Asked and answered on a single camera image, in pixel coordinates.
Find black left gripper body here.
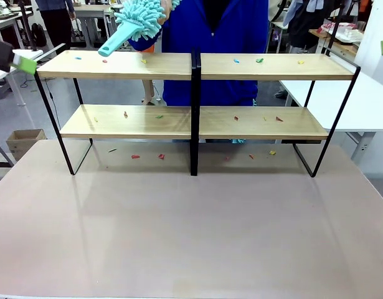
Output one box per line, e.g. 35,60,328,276
0,37,14,72

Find person's right hand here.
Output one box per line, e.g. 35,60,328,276
158,0,174,25

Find black backpack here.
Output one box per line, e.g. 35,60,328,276
31,23,47,47

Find black stand pole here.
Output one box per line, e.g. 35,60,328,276
18,0,39,53
325,0,346,57

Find clear plastic containers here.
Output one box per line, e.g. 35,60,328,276
337,22,365,43

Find wooden background table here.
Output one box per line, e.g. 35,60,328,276
308,21,365,59

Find person in black trousers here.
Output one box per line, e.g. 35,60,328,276
35,0,76,50

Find large white table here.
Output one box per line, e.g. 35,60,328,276
280,71,383,163

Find pink boxes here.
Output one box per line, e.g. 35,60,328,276
318,18,335,34

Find brown cardboard box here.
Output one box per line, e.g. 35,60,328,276
6,128,48,161

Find person in dark clothing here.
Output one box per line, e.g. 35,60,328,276
284,0,335,54

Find grey background desk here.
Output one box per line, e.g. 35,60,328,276
71,4,117,50

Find light wooden shelf board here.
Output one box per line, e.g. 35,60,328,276
59,104,192,140
199,106,329,140
37,50,192,81
199,52,356,81

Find person in grey and orange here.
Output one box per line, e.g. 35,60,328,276
141,43,158,106

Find person in blue jacket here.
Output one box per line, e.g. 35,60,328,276
159,0,270,107

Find wooden two-tier shelf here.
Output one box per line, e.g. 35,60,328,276
196,46,362,179

